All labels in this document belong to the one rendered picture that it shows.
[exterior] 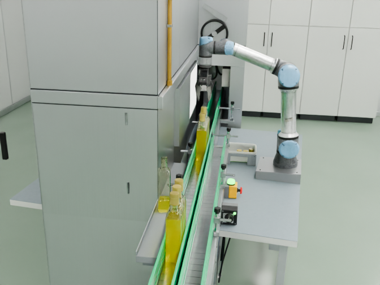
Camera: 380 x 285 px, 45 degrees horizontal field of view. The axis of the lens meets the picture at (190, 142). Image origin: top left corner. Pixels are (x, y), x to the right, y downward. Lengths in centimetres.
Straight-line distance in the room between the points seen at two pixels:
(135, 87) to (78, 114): 31
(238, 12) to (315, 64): 305
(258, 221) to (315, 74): 436
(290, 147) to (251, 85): 387
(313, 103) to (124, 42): 482
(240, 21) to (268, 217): 171
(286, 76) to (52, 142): 127
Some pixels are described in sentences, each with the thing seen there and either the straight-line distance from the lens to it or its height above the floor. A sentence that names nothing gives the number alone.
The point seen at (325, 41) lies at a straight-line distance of 646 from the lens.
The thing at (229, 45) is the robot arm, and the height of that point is 155.
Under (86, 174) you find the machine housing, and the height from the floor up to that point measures 98.
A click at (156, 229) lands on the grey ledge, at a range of 200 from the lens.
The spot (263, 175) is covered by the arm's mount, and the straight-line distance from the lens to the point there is 280.
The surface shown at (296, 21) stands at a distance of 638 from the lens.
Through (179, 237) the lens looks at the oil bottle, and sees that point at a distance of 173.
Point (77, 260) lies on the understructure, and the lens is 255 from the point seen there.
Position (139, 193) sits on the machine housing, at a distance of 225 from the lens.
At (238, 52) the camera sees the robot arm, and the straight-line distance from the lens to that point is 270.
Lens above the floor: 191
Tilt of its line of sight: 20 degrees down
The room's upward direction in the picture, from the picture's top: 1 degrees clockwise
